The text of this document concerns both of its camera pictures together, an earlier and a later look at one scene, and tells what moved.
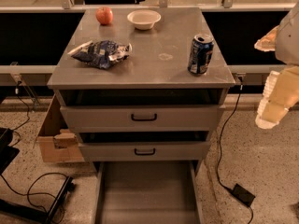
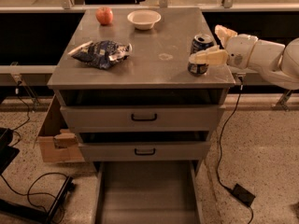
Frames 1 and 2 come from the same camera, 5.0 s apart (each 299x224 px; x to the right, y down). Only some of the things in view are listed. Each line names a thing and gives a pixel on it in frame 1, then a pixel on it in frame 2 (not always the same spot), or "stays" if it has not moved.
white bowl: (144, 19) stays
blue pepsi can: (200, 54) stays
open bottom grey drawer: (153, 192) stays
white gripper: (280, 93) → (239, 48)
